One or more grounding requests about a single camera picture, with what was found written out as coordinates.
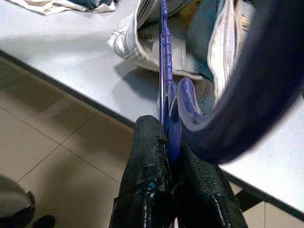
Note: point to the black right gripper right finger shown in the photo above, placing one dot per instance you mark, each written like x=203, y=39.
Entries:
x=204, y=190

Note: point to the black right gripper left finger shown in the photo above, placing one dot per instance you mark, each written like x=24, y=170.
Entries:
x=147, y=166

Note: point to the purple plastic hanger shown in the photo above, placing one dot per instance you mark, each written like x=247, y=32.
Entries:
x=169, y=59

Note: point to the light grey white trousers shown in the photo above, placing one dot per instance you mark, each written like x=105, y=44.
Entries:
x=197, y=35

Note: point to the grey black robot foot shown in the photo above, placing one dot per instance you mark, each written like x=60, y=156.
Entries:
x=12, y=202

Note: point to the blue denim jeans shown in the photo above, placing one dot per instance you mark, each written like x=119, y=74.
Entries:
x=95, y=2

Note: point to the white crumpled garment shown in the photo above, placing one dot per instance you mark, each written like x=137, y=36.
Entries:
x=59, y=7

